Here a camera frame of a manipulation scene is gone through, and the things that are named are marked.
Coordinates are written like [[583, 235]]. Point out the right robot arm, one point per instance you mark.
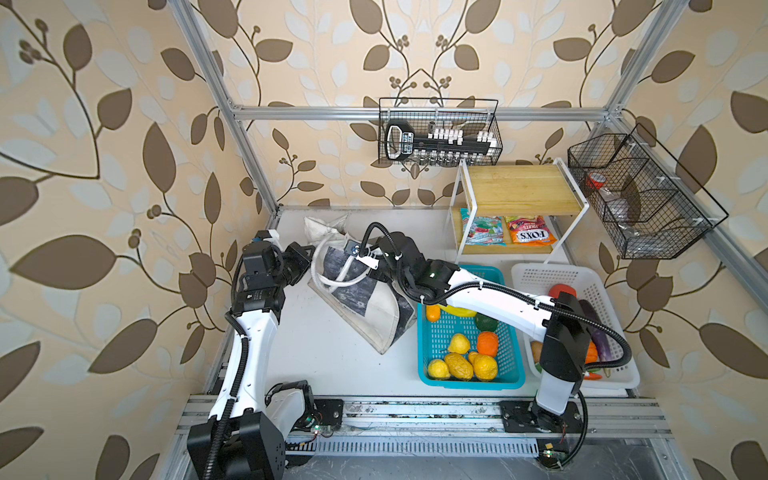
[[558, 323]]

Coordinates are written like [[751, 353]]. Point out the yellow bumpy lemon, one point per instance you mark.
[[459, 367]]

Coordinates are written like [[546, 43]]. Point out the small orange pumpkin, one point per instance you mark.
[[592, 354]]

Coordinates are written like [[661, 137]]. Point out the white plastic basket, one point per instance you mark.
[[539, 279]]

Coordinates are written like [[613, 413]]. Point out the green avocado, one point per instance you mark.
[[485, 323]]

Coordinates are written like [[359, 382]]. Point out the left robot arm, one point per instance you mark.
[[244, 436]]

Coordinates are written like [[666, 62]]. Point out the black wire basket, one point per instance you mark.
[[470, 115], [670, 209]]

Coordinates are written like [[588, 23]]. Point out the white wooden shelf rack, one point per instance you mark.
[[549, 191]]

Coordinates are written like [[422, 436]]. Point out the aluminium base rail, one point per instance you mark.
[[468, 427]]

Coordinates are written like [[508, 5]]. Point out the red tomato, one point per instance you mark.
[[560, 290]]

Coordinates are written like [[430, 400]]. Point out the yellow round lemon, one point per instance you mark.
[[485, 367]]

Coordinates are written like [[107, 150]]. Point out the green banana bunch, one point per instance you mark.
[[458, 312]]

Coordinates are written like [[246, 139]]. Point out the purple eggplant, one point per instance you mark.
[[600, 339]]

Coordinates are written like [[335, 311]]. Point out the teal plastic basket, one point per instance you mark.
[[434, 338]]

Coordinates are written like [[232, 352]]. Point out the orange Fox's candy bag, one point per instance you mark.
[[529, 231]]

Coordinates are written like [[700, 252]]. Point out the black wire basket centre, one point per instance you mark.
[[470, 115]]

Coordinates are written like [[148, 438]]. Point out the orange tangerine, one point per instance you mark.
[[487, 344]]

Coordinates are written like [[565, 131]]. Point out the brown potato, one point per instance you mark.
[[536, 350]]

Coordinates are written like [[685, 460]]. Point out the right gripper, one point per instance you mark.
[[376, 273]]

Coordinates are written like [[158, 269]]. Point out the plastic bottle red cap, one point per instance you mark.
[[611, 205]]

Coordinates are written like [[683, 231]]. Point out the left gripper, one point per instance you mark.
[[290, 251]]

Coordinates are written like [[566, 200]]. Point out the red green candy bag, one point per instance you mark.
[[486, 231]]

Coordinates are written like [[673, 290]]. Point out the black tool in basket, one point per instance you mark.
[[400, 142]]

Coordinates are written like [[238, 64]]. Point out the small yellow lemon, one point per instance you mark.
[[438, 370]]

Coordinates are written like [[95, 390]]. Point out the white canvas grocery bag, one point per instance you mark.
[[374, 308]]

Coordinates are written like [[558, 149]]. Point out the black wire basket right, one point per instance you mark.
[[670, 209]]

